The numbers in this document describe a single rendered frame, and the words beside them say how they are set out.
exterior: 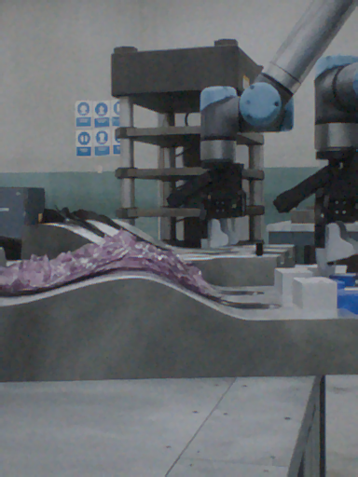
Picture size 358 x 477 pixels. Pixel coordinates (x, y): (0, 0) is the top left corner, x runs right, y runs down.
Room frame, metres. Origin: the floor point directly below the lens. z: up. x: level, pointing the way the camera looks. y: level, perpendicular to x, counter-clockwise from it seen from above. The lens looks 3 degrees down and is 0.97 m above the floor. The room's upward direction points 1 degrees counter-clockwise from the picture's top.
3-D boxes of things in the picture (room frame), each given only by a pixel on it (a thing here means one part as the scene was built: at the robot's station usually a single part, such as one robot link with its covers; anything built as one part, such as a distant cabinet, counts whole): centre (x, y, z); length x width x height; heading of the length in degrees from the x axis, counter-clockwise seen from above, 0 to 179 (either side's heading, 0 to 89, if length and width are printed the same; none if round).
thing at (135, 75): (5.89, -0.18, 1.03); 1.54 x 0.94 x 2.06; 163
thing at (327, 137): (1.23, -0.27, 1.07); 0.08 x 0.08 x 0.05
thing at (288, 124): (1.51, -0.18, 1.14); 0.11 x 0.11 x 0.08; 79
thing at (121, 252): (0.82, 0.08, 0.90); 0.26 x 0.18 x 0.08; 93
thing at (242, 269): (1.18, 0.08, 0.87); 0.50 x 0.26 x 0.14; 76
